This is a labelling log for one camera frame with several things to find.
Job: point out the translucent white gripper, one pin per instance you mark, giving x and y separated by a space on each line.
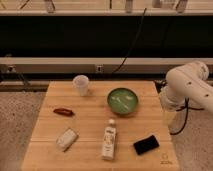
169 114

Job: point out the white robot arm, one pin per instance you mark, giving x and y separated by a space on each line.
186 81

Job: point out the black sponge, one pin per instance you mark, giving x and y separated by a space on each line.
146 145

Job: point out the white sponge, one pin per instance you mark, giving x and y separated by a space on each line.
65 140

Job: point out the green bowl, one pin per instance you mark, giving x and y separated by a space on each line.
122 101

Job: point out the white squeeze bottle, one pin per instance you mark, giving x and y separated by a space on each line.
108 146

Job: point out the white plastic cup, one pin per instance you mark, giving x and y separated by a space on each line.
81 83

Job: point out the white wall rail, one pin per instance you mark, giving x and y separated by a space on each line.
104 65

